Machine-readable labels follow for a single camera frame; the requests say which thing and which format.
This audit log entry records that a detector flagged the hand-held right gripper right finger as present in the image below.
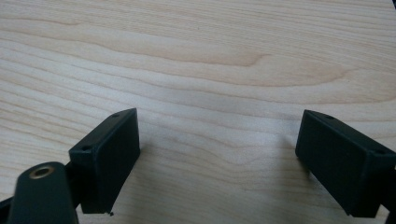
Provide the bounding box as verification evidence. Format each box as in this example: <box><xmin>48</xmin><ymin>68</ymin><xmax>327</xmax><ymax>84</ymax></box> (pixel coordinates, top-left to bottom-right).
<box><xmin>294</xmin><ymin>109</ymin><xmax>396</xmax><ymax>218</ymax></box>

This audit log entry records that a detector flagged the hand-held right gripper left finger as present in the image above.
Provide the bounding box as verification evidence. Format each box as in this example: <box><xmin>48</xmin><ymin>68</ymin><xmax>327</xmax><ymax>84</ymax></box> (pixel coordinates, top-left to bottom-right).
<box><xmin>68</xmin><ymin>107</ymin><xmax>141</xmax><ymax>215</ymax></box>

